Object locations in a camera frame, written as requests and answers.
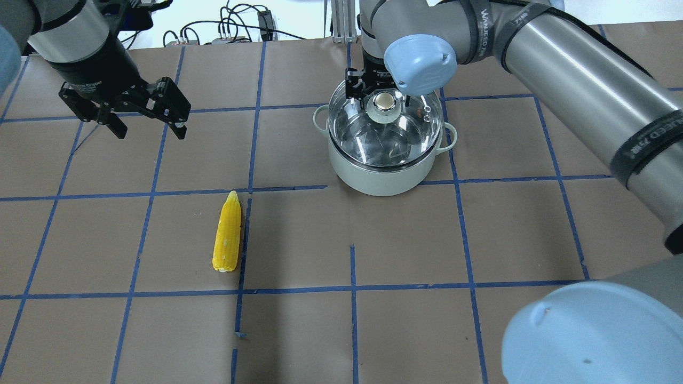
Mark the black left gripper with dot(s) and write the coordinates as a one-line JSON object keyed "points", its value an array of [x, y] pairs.
{"points": [[100, 74]]}

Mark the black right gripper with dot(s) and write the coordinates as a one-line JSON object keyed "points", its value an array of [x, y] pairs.
{"points": [[374, 76]]}

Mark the glass pot lid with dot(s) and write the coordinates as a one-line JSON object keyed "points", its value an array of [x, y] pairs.
{"points": [[378, 132]]}

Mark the yellow corn cob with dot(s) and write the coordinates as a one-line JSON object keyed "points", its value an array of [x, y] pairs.
{"points": [[227, 245]]}

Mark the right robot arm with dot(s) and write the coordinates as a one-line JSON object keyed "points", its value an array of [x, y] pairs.
{"points": [[623, 329]]}

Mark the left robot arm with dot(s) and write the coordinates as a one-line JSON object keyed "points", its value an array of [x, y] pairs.
{"points": [[79, 39]]}

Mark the pale green cooking pot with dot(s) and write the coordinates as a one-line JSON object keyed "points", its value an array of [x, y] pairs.
{"points": [[383, 182]]}

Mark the black power adapter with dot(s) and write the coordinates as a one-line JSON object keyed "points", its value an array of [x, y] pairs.
{"points": [[266, 25]]}

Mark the aluminium frame post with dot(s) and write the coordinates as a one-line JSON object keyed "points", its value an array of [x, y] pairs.
{"points": [[343, 21]]}

